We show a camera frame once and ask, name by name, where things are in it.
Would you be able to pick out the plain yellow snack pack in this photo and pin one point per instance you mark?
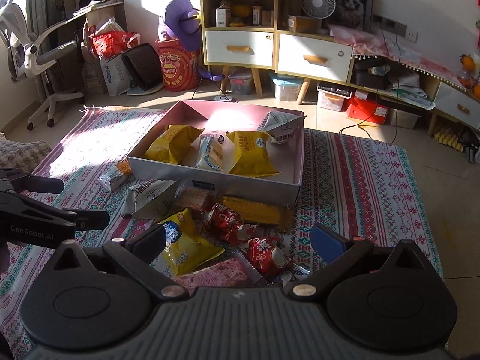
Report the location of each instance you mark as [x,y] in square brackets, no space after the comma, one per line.
[172,145]

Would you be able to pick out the pink clear candy pack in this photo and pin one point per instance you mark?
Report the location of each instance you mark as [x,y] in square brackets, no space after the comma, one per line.
[234,272]

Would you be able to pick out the patterned woven rug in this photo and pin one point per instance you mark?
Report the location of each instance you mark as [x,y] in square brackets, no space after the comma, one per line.
[354,185]

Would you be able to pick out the clear blue cracker pack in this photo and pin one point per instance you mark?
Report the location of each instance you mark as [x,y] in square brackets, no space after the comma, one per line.
[215,152]

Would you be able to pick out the pink cardboard box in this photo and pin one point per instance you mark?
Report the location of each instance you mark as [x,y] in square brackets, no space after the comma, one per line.
[288,158]

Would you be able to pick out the purple plush toy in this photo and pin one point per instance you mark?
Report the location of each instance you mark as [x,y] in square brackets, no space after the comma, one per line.
[183,22]

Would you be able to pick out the yellow snack pack with label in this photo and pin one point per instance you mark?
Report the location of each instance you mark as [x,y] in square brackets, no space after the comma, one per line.
[250,155]

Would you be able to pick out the white desk fan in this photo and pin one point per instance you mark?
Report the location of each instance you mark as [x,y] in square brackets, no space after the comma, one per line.
[318,9]

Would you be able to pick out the red cartoon gift bag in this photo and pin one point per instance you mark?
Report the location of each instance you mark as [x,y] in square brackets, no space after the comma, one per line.
[178,66]

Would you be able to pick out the white nut snack bag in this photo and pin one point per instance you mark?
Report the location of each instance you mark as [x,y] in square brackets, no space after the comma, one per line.
[150,199]

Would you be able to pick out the clear storage bin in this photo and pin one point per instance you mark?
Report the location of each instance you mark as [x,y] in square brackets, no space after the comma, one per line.
[286,88]

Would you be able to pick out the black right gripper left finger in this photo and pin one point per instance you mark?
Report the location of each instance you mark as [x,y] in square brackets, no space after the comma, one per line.
[134,256]

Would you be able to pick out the dark woven basket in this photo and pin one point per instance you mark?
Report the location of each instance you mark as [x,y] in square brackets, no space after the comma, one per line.
[143,64]

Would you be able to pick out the white drawer cabinet left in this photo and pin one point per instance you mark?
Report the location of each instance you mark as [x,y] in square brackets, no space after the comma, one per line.
[239,34]

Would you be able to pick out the orange white snack packet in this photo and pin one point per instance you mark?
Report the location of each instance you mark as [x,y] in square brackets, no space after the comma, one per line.
[115,175]

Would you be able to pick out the white drawer cabinet right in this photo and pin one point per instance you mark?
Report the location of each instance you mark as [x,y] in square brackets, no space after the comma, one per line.
[305,48]

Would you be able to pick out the low white tv cabinet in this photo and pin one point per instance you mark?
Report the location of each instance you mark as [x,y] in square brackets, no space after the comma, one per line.
[422,84]

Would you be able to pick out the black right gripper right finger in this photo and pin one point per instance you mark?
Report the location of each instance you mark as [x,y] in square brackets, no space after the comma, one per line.
[342,257]

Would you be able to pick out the red shoe box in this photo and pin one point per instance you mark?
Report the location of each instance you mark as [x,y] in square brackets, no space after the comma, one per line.
[367,110]

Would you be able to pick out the white pistachio snack bag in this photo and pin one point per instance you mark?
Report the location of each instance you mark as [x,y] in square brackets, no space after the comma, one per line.
[280,126]

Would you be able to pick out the white office chair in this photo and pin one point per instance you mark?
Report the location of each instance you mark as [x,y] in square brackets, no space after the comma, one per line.
[26,60]

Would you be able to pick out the yellow blue chip bag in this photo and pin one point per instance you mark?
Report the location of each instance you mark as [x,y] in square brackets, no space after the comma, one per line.
[185,249]

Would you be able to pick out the long yellow biscuit pack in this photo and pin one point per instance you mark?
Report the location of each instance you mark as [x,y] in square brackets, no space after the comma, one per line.
[279,216]

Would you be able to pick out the framed cat picture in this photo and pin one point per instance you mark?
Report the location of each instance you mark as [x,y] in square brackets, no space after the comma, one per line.
[350,2]

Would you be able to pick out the red snack packet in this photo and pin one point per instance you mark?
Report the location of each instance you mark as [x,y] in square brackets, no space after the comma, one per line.
[264,254]
[226,225]

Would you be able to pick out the white drawer cabinet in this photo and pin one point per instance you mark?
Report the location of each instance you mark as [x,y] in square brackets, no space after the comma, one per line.
[305,48]
[239,34]

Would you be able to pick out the red plastic shopping bag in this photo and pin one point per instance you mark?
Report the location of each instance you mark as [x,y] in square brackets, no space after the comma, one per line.
[111,43]

